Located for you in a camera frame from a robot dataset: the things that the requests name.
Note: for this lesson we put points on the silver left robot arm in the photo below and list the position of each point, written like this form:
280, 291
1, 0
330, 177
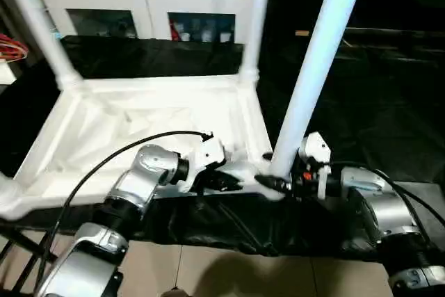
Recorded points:
139, 179

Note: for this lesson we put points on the white plastic table leg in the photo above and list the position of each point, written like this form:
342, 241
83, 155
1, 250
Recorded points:
256, 19
316, 60
42, 26
7, 189

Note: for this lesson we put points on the black flat bar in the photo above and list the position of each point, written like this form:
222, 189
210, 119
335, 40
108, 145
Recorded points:
400, 35

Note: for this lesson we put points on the black work mat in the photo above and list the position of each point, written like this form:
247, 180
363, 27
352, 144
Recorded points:
375, 116

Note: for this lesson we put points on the white plastic table top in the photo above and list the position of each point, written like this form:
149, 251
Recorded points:
139, 109

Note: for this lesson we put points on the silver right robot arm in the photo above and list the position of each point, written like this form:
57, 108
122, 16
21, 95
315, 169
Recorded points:
382, 206

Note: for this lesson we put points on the black folding table frame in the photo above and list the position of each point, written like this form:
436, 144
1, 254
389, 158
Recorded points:
21, 255

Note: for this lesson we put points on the small tan block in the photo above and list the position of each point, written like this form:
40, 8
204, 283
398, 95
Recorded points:
302, 33

